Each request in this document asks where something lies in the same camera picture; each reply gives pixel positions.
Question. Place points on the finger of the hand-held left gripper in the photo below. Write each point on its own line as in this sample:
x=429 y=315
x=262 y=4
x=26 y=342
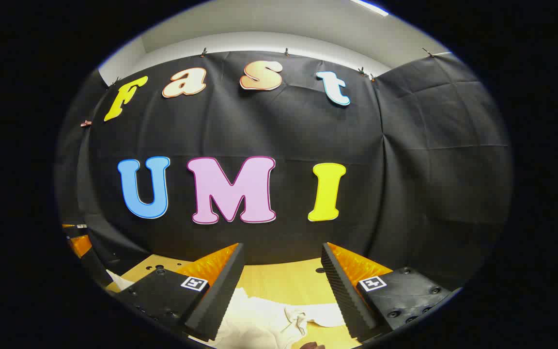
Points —
x=80 y=245

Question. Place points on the black backdrop cloth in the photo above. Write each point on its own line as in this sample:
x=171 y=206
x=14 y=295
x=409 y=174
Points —
x=279 y=126

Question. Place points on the cream sweatshirt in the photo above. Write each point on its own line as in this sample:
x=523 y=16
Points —
x=259 y=320

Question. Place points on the ceiling light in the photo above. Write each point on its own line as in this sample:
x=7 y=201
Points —
x=369 y=7

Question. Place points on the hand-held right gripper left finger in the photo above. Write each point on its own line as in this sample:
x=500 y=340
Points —
x=221 y=300

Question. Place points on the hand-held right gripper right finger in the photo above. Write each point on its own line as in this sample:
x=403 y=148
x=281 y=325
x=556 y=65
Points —
x=342 y=295

